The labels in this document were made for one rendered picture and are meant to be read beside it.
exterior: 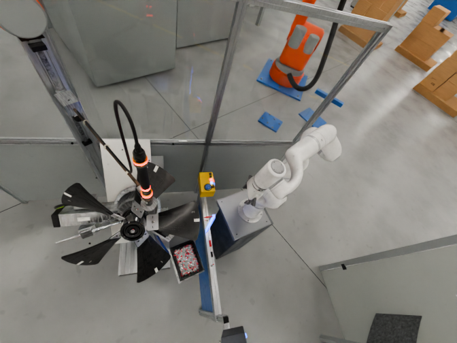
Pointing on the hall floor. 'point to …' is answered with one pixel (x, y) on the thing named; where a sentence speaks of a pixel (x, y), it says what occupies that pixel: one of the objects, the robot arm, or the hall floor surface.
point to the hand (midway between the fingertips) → (246, 194)
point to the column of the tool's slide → (92, 154)
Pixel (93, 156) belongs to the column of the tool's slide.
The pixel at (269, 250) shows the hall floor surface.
